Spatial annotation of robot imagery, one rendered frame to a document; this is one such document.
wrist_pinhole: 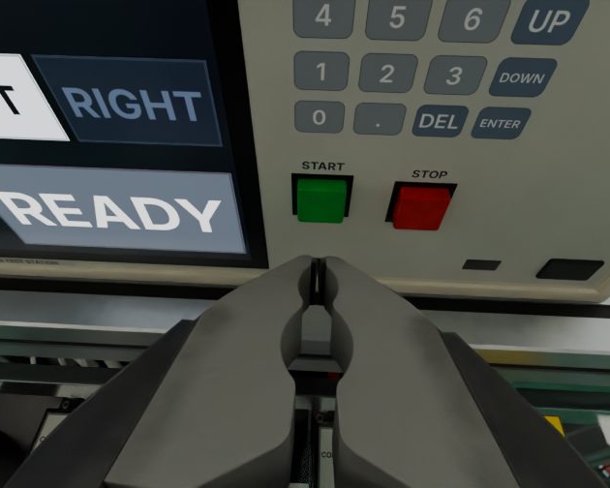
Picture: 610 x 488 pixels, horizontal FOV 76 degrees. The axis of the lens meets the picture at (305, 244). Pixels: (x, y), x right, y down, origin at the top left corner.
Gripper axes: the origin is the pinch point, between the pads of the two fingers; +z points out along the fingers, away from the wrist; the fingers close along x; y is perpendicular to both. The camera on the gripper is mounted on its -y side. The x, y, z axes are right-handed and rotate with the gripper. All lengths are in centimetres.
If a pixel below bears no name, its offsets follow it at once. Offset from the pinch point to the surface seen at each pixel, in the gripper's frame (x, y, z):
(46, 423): -23.0, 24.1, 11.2
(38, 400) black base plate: -35, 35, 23
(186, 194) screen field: -5.2, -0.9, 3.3
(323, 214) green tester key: 0.2, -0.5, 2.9
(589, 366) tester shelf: 13.9, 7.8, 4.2
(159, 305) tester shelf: -7.8, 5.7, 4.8
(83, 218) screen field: -10.1, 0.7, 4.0
